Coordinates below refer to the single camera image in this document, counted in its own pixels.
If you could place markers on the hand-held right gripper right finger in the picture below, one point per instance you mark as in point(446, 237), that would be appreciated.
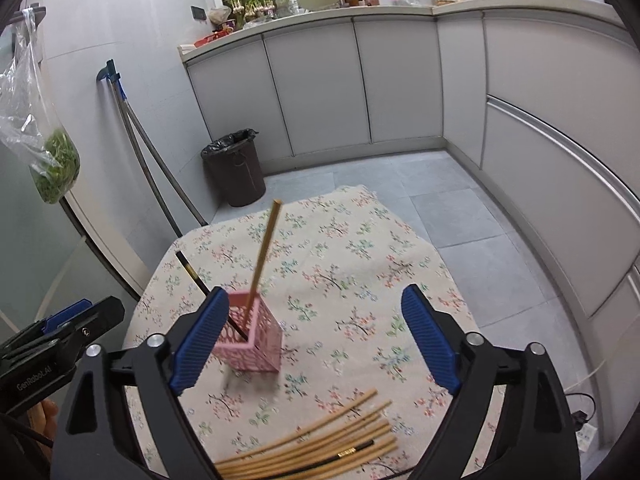
point(430, 340)

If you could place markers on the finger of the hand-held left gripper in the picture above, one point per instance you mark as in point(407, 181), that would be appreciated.
point(100, 317)
point(65, 316)

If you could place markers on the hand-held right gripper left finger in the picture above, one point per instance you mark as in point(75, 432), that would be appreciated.
point(200, 340)

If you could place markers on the pink perforated chopstick holder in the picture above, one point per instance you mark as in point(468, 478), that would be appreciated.
point(260, 340)

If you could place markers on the black chopstick with gold band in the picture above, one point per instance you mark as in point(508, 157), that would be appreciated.
point(192, 275)
point(360, 446)

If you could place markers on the light wooden chopstick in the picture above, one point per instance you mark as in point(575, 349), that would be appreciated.
point(265, 250)

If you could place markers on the bunch of wooden chopsticks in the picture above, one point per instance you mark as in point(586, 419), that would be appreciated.
point(350, 427)

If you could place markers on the person's left hand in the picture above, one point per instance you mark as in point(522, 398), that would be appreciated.
point(47, 417)

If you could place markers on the frosted glass door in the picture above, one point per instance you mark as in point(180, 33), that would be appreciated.
point(30, 240)

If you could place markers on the floral tablecloth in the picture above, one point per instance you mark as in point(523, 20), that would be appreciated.
point(340, 270)

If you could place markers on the clear plastic bag of greens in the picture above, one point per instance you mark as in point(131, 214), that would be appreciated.
point(55, 160)

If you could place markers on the brown trash bin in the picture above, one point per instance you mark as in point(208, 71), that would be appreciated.
point(240, 175)

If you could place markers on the white power strip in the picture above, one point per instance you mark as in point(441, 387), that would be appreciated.
point(586, 437)

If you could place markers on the black bin liner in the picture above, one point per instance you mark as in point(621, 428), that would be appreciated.
point(230, 140)

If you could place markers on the row of grey cabinet doors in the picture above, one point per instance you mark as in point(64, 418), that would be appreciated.
point(320, 90)

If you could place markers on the red tray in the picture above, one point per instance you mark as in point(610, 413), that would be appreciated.
point(205, 41)

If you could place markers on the crumpled plastic bag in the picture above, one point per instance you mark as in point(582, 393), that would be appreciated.
point(220, 15)

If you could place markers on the white kitchen countertop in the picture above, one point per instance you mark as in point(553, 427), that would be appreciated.
point(400, 10)

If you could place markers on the sprouting garlic bulbs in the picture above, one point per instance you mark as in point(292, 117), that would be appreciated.
point(252, 7)

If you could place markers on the pale green cabbage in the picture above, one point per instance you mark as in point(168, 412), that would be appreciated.
point(283, 0)

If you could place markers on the dark wall mop holder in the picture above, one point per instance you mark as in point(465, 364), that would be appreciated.
point(107, 72)

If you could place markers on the dark wall socket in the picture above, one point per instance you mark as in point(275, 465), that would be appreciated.
point(198, 13)

